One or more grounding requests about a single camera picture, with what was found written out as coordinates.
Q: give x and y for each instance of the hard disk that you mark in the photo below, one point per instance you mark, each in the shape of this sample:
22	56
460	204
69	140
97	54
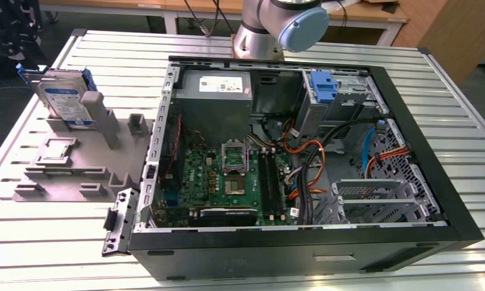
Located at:
66	103

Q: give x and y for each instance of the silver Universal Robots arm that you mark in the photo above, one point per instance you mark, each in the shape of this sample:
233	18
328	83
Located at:
258	39

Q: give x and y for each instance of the grey metal disk bay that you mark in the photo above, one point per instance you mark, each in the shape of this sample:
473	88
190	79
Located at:
368	182

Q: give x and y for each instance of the thin locking lever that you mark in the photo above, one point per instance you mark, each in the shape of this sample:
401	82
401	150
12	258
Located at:
248	160

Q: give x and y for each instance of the green motherboard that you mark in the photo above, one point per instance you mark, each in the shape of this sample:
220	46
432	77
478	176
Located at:
201	169

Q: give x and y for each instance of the CPU socket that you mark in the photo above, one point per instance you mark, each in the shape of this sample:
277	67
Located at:
236	186

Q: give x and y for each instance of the grey power supply unit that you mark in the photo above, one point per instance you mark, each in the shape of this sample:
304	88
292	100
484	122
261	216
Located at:
213	109

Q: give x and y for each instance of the black RAM slot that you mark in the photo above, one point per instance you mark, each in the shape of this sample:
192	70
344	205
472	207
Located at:
276	182

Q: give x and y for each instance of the black fan shroud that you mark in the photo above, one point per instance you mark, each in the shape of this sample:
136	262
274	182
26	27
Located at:
274	97

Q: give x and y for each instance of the black graphics card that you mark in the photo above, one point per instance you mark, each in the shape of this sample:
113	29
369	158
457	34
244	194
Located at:
226	213

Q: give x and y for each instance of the blue expansion slot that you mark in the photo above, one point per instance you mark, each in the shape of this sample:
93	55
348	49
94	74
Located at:
172	198

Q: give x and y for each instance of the blue plastic drive latch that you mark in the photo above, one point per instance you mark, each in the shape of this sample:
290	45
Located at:
322	88

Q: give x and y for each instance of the grey metal drive cage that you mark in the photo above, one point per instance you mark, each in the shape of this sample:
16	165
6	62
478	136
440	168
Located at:
348	106

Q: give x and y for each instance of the black PC case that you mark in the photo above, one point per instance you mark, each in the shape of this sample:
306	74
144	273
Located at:
246	254

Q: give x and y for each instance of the grey parts rack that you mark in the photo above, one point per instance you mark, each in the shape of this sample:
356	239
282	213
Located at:
88	157

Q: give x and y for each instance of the green RAM stick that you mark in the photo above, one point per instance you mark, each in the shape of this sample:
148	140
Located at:
60	173

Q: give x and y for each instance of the silver CPU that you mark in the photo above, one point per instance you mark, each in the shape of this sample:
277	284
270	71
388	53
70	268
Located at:
56	149

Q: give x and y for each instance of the wooden desk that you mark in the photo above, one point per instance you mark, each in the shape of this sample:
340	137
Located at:
380	15

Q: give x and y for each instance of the brown wooden cabinet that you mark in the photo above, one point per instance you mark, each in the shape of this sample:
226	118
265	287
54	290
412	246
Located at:
460	30

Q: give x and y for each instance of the person in dark patterned clothes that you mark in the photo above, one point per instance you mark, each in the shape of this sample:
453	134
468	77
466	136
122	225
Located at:
8	30

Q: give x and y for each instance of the grey card retention bracket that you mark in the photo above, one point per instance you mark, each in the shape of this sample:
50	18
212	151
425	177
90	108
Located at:
122	218

